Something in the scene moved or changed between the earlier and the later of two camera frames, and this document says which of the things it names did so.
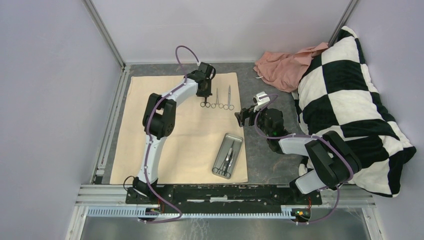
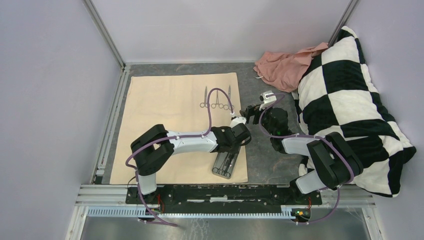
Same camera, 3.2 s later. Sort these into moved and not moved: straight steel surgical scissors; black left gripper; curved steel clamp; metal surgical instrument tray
Moved: black left gripper
Not moved: metal surgical instrument tray; curved steel clamp; straight steel surgical scissors
